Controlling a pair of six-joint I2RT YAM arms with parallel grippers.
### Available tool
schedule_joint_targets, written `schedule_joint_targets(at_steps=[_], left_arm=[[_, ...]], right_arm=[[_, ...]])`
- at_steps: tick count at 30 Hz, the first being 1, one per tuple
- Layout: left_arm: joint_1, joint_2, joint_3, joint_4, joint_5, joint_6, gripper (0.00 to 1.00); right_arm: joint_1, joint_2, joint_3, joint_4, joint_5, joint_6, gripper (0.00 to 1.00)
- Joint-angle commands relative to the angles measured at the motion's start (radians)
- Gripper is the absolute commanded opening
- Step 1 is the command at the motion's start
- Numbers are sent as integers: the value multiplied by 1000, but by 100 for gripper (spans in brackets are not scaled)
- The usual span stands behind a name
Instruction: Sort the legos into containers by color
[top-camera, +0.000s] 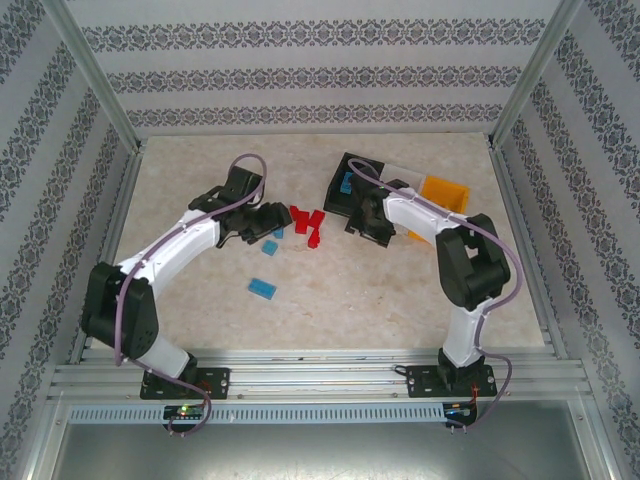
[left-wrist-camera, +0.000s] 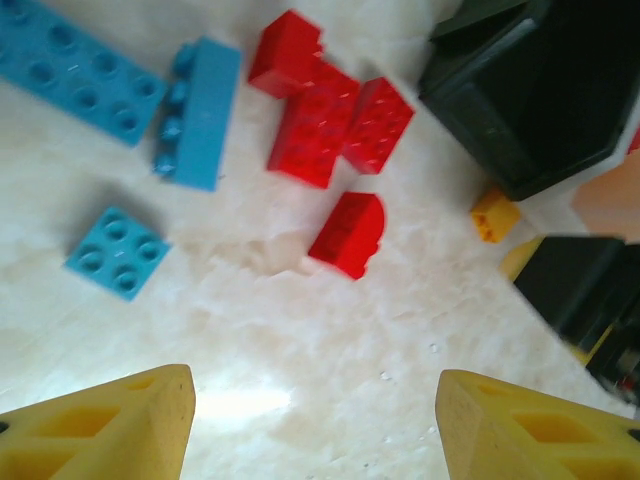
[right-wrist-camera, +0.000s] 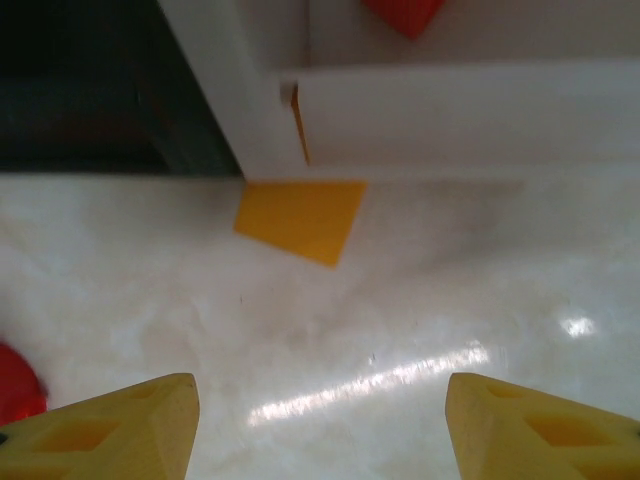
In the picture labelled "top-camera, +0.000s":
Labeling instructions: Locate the aluminium table rail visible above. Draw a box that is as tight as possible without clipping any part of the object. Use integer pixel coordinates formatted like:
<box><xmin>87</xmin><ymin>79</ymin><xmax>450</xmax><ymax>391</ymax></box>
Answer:
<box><xmin>47</xmin><ymin>347</ymin><xmax>594</xmax><ymax>401</ymax></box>

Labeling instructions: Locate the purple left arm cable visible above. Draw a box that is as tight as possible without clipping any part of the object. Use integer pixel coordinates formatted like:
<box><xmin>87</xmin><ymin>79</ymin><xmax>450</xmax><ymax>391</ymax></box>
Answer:
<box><xmin>113</xmin><ymin>152</ymin><xmax>269</xmax><ymax>436</ymax></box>

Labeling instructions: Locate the grey slotted cable duct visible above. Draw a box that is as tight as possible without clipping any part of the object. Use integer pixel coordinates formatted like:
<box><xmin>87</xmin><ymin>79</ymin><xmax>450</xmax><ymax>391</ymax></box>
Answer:
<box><xmin>66</xmin><ymin>403</ymin><xmax>450</xmax><ymax>426</ymax></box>

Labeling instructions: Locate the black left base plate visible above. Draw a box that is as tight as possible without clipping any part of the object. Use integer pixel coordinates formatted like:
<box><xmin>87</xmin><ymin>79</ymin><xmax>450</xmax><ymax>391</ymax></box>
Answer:
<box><xmin>139</xmin><ymin>367</ymin><xmax>231</xmax><ymax>401</ymax></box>

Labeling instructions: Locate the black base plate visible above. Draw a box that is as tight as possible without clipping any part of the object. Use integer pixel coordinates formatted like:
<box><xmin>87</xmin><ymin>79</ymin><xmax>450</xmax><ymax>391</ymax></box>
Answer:
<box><xmin>405</xmin><ymin>363</ymin><xmax>497</xmax><ymax>399</ymax></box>
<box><xmin>139</xmin><ymin>367</ymin><xmax>231</xmax><ymax>401</ymax></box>

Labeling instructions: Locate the aluminium frame post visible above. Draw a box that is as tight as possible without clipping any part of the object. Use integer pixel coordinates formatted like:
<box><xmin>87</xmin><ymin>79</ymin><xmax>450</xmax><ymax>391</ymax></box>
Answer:
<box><xmin>489</xmin><ymin>0</ymin><xmax>586</xmax><ymax>151</ymax></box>
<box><xmin>39</xmin><ymin>0</ymin><xmax>147</xmax><ymax>156</ymax></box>

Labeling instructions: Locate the yellow plastic bin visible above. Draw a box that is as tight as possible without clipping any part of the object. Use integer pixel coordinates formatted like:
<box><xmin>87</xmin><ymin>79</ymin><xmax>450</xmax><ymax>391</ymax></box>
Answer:
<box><xmin>405</xmin><ymin>174</ymin><xmax>472</xmax><ymax>246</ymax></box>

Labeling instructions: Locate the blue eight-stud brick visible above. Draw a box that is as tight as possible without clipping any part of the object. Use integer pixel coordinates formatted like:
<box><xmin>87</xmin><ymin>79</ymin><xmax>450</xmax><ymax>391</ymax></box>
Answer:
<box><xmin>247</xmin><ymin>277</ymin><xmax>278</xmax><ymax>301</ymax></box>

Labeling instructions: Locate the white plastic bin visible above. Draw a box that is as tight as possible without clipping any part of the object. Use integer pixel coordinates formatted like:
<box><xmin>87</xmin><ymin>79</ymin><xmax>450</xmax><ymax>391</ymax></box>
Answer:
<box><xmin>380</xmin><ymin>164</ymin><xmax>427</xmax><ymax>194</ymax></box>

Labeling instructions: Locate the black plastic bin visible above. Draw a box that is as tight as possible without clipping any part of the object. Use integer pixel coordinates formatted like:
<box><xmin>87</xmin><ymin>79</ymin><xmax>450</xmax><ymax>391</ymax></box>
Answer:
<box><xmin>323</xmin><ymin>152</ymin><xmax>386</xmax><ymax>219</ymax></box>

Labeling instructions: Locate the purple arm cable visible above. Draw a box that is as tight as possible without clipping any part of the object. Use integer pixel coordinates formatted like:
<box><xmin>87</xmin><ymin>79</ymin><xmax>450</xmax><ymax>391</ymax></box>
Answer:
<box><xmin>347</xmin><ymin>157</ymin><xmax>525</xmax><ymax>436</ymax></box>
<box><xmin>113</xmin><ymin>152</ymin><xmax>269</xmax><ymax>436</ymax></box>

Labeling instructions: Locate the grey metal sheet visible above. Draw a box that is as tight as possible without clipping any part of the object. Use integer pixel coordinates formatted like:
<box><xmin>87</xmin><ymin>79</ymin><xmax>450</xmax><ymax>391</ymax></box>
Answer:
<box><xmin>29</xmin><ymin>399</ymin><xmax>614</xmax><ymax>480</ymax></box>

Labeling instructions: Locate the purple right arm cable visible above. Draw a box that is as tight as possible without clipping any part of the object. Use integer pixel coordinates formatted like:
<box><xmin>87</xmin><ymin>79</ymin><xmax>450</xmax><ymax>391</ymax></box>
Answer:
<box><xmin>347</xmin><ymin>157</ymin><xmax>525</xmax><ymax>436</ymax></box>

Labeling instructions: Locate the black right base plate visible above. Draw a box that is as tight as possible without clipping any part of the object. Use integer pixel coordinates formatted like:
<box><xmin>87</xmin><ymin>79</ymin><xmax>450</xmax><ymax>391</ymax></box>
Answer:
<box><xmin>405</xmin><ymin>363</ymin><xmax>497</xmax><ymax>399</ymax></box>

